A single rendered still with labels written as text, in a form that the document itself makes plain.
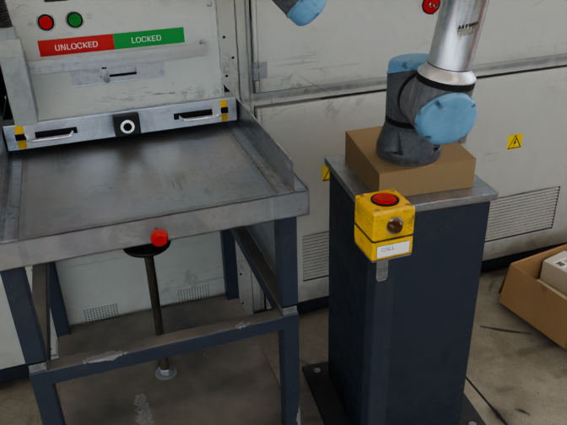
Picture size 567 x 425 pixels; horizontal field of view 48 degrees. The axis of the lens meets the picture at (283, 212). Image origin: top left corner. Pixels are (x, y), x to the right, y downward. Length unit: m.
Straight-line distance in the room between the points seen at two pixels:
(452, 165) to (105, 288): 1.15
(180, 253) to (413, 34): 0.99
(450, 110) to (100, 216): 0.70
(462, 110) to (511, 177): 1.20
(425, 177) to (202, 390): 0.83
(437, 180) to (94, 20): 0.84
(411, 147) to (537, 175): 1.15
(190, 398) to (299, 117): 0.87
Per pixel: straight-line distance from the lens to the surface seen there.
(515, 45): 2.27
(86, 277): 2.07
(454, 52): 1.27
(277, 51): 1.88
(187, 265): 2.09
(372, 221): 1.09
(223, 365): 1.88
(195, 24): 1.55
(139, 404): 1.81
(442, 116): 1.28
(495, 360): 2.22
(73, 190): 1.38
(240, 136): 1.56
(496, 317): 2.41
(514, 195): 2.51
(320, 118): 1.99
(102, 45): 1.53
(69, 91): 1.56
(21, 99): 1.45
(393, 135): 1.46
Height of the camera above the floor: 1.41
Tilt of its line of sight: 28 degrees down
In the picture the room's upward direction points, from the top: 2 degrees counter-clockwise
